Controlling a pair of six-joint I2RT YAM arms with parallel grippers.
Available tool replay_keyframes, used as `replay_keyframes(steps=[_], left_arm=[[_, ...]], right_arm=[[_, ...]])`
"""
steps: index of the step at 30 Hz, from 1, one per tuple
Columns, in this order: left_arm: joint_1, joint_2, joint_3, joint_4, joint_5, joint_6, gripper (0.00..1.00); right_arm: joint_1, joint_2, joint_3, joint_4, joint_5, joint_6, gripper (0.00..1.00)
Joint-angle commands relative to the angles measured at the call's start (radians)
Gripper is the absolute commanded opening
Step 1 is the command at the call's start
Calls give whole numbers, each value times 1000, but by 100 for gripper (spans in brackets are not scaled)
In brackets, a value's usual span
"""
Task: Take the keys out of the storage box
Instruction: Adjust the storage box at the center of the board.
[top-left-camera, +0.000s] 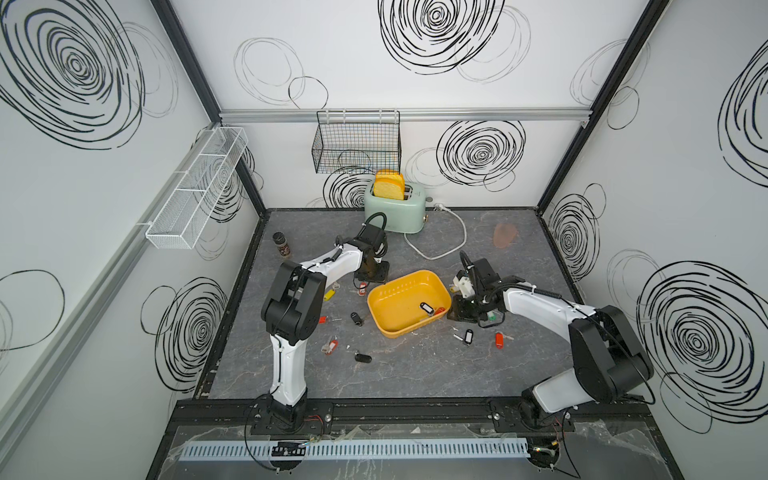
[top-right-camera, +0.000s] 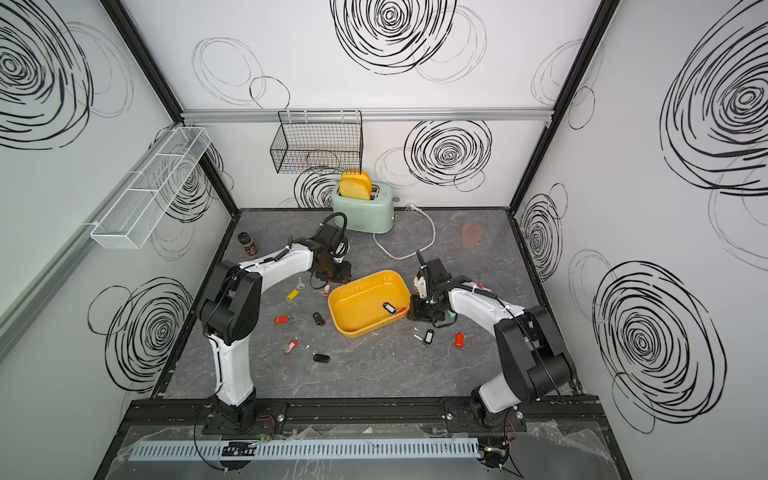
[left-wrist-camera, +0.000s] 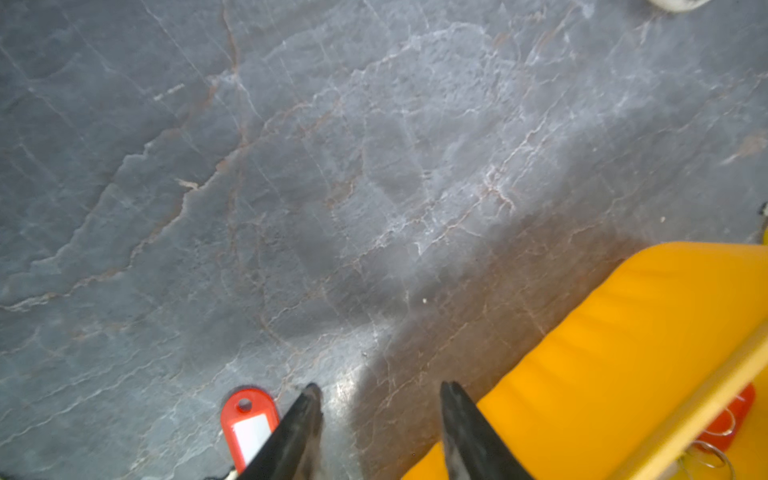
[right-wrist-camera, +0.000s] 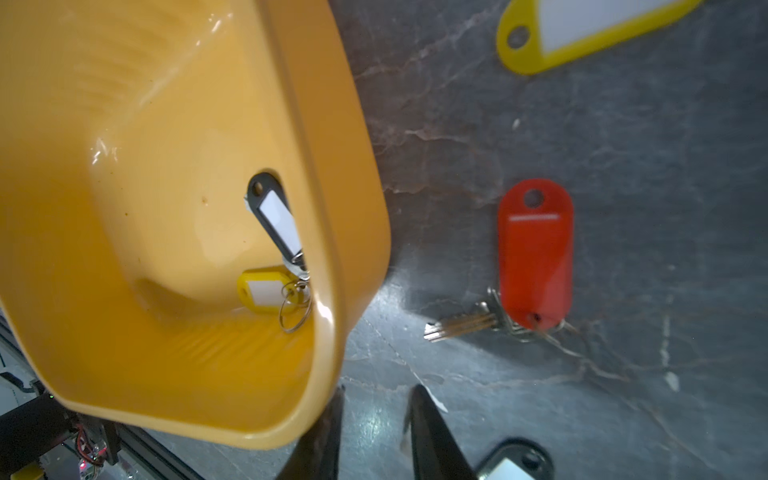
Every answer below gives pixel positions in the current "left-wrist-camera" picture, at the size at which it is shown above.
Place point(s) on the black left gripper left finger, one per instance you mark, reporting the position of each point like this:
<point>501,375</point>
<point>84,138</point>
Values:
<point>293,450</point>

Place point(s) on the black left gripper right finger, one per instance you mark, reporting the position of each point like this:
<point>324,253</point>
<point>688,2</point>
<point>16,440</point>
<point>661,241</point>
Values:
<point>472,448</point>

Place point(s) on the red windowed tag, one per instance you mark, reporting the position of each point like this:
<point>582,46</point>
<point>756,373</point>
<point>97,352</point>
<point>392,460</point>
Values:
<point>248,418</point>

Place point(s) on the yellow plastic storage box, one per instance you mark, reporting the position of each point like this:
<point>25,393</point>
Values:
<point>623,387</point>

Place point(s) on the red key tags cluster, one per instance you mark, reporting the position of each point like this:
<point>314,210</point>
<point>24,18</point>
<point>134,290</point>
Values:
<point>722,432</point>

